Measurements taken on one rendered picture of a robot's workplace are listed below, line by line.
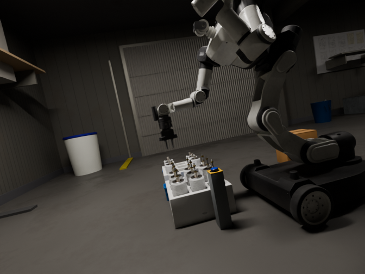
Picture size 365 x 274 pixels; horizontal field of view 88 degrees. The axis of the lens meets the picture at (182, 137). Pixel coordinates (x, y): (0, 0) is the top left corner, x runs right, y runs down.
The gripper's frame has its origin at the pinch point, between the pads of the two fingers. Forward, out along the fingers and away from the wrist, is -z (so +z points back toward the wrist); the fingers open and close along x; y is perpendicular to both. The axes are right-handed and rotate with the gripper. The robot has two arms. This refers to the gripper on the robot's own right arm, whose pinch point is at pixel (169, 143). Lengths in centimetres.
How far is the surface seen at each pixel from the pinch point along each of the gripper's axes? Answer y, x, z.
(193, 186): 15.0, -8.3, -27.6
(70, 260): 22, 66, -48
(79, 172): -236, 155, -41
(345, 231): 58, -64, -48
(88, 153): -237, 132, -10
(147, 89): -314, 3, 99
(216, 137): -314, -137, -41
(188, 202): 19.4, -2.9, -34.5
